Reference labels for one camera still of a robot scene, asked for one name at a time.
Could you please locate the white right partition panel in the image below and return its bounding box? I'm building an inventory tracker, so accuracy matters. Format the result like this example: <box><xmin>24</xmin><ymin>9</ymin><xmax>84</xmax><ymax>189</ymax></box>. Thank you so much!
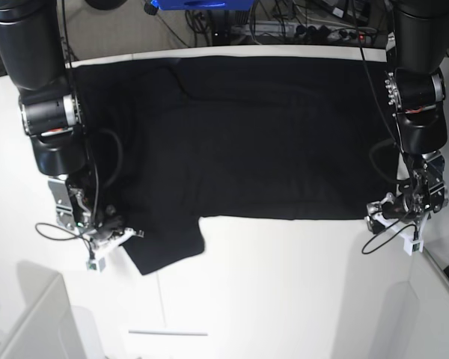
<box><xmin>370</xmin><ymin>250</ymin><xmax>449</xmax><ymax>358</ymax></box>

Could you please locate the blue box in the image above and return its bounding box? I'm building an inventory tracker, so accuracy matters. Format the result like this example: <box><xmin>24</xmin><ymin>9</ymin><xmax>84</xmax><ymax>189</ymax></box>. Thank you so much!
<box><xmin>151</xmin><ymin>0</ymin><xmax>254</xmax><ymax>10</ymax></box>

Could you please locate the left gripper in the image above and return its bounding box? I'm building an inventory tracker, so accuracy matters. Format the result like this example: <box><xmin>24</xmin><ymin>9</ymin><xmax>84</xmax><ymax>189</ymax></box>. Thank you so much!
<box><xmin>364</xmin><ymin>151</ymin><xmax>448</xmax><ymax>238</ymax></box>

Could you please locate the black T-shirt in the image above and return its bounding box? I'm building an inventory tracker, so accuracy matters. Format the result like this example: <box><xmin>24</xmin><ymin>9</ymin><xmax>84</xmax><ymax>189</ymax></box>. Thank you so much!
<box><xmin>74</xmin><ymin>57</ymin><xmax>398</xmax><ymax>275</ymax></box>

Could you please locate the white power strip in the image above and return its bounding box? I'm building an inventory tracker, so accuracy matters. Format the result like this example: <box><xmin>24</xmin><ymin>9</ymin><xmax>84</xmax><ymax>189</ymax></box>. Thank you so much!
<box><xmin>230</xmin><ymin>21</ymin><xmax>379</xmax><ymax>45</ymax></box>

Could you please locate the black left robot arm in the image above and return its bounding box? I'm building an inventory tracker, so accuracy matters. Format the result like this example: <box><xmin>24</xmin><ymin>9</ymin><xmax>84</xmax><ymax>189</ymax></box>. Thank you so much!
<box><xmin>366</xmin><ymin>1</ymin><xmax>449</xmax><ymax>236</ymax></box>

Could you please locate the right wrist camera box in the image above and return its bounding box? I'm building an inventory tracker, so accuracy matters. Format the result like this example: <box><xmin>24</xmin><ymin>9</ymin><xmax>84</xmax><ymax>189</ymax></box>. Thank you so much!
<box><xmin>86</xmin><ymin>257</ymin><xmax>106</xmax><ymax>273</ymax></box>

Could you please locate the white partition panel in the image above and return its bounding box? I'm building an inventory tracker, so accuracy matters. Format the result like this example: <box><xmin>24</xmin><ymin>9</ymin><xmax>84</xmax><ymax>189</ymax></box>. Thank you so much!
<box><xmin>0</xmin><ymin>261</ymin><xmax>106</xmax><ymax>358</ymax></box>
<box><xmin>370</xmin><ymin>250</ymin><xmax>449</xmax><ymax>358</ymax></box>

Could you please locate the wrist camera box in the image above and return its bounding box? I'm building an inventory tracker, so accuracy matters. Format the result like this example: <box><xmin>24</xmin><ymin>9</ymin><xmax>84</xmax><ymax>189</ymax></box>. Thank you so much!
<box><xmin>86</xmin><ymin>257</ymin><xmax>106</xmax><ymax>273</ymax></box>
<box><xmin>402</xmin><ymin>233</ymin><xmax>424</xmax><ymax>256</ymax></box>

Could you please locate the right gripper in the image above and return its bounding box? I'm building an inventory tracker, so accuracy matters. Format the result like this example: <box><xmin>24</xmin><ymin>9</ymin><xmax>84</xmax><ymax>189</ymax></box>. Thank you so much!
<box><xmin>48</xmin><ymin>175</ymin><xmax>144</xmax><ymax>258</ymax></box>

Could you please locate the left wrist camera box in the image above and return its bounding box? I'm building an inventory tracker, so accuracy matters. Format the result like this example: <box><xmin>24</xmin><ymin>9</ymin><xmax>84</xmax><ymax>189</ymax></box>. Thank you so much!
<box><xmin>402</xmin><ymin>233</ymin><xmax>424</xmax><ymax>256</ymax></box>

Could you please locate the white left partition panel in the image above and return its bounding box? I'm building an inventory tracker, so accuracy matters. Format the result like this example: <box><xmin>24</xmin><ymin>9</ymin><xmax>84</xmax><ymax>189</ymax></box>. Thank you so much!
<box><xmin>0</xmin><ymin>261</ymin><xmax>106</xmax><ymax>358</ymax></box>

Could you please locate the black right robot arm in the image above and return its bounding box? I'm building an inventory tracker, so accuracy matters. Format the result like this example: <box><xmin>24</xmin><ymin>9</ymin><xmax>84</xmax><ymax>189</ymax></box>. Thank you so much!
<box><xmin>0</xmin><ymin>1</ymin><xmax>139</xmax><ymax>263</ymax></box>

